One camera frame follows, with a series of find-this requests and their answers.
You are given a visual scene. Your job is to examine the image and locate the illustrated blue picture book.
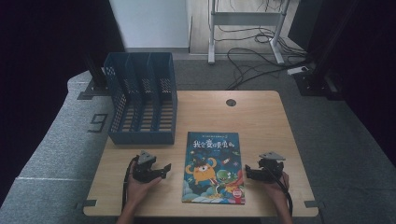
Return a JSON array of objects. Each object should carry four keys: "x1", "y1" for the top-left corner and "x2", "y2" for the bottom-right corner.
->
[{"x1": 181, "y1": 131, "x2": 247, "y2": 205}]

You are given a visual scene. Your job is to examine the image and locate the blue plastic file rack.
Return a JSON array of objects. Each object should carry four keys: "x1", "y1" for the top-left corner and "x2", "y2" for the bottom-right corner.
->
[{"x1": 103, "y1": 51, "x2": 178, "y2": 146}]

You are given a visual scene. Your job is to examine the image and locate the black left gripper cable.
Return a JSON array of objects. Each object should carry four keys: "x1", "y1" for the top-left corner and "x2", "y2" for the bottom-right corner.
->
[{"x1": 121, "y1": 155, "x2": 139, "y2": 213}]

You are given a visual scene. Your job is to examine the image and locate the white power strip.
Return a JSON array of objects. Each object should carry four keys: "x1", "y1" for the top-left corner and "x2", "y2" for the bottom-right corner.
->
[{"x1": 286, "y1": 65, "x2": 310, "y2": 76}]

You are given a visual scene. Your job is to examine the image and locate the dark curtain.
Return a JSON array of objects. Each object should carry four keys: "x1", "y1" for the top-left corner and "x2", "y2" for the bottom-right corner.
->
[
  {"x1": 288, "y1": 0, "x2": 396, "y2": 167},
  {"x1": 0, "y1": 0, "x2": 126, "y2": 206}
]

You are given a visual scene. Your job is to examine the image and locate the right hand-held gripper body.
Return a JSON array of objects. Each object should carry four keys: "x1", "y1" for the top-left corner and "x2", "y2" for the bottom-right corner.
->
[{"x1": 257, "y1": 150, "x2": 287, "y2": 183}]

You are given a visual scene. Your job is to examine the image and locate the white board panel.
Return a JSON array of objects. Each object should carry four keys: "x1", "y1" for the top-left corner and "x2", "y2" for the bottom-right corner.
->
[{"x1": 108, "y1": 0, "x2": 191, "y2": 53}]

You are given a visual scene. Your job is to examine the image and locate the white metal desk frame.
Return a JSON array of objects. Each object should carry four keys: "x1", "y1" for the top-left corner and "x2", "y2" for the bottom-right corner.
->
[{"x1": 207, "y1": 0, "x2": 292, "y2": 65}]

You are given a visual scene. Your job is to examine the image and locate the person's left hand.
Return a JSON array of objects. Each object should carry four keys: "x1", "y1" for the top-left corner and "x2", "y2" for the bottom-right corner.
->
[{"x1": 125, "y1": 161, "x2": 163, "y2": 207}]

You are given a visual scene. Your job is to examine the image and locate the person's right hand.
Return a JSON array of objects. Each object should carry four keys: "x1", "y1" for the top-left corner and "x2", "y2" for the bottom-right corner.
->
[{"x1": 257, "y1": 171, "x2": 290, "y2": 203}]

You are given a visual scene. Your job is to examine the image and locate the black floor cables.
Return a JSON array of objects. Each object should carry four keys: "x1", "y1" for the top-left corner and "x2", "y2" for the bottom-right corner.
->
[{"x1": 214, "y1": 0, "x2": 312, "y2": 91}]

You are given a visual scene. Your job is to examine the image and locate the black metal stand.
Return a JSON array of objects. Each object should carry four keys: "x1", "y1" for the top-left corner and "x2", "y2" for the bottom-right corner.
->
[
  {"x1": 293, "y1": 0, "x2": 359, "y2": 101},
  {"x1": 77, "y1": 50, "x2": 110, "y2": 101}
]

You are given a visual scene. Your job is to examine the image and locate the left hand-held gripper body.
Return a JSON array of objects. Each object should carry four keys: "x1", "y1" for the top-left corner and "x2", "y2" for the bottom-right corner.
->
[{"x1": 132, "y1": 150, "x2": 163, "y2": 184}]

